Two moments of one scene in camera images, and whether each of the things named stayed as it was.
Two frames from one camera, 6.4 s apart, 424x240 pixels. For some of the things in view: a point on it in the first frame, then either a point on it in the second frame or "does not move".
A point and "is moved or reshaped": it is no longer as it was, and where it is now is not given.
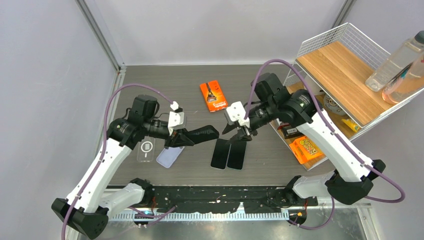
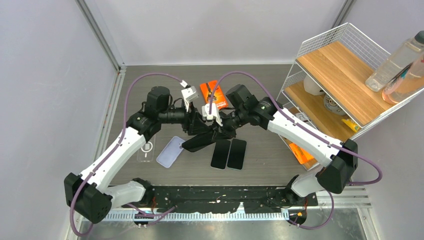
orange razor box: [214, 96] does not move
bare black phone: [204, 134] is moved or reshaped
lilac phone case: [169, 155] does not move
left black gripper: [177, 138] → [193, 123]
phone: [236, 155] does not move
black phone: [219, 158] does not move
